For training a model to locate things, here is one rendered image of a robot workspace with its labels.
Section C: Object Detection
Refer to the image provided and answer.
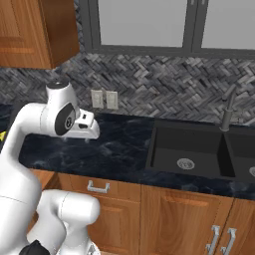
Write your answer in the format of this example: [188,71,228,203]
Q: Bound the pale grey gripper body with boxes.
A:
[70,120,102,140]

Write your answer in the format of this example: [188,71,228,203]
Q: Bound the wooden drawer front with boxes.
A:
[66,172,142,204]

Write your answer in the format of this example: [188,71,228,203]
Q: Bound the angled wooden cabinet front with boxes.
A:
[28,168,70,233]

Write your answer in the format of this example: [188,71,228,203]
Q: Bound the narrow wooden cupboard door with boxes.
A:
[87,194,141,255]

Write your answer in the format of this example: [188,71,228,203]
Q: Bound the black double sink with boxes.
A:
[144,119,255,183]

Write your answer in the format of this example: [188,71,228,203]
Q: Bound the grey framed window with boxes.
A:
[77,0,255,60]

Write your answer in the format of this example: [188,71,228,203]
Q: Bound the wide wooden cupboard door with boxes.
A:
[138,184,235,255]

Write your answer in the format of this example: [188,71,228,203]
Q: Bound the dark grey tap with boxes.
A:
[218,83,239,132]

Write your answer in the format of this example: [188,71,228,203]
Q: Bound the white wall outlet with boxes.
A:
[91,88,105,110]
[106,90,120,111]

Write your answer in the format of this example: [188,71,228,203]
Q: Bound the silver drawer handle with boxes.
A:
[86,179,112,195]

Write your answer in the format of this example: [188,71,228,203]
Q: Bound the wooden wall cupboard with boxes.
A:
[0,0,81,71]

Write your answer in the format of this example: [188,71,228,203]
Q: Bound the silver cupboard door handle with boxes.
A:
[204,224,221,255]
[220,227,238,255]

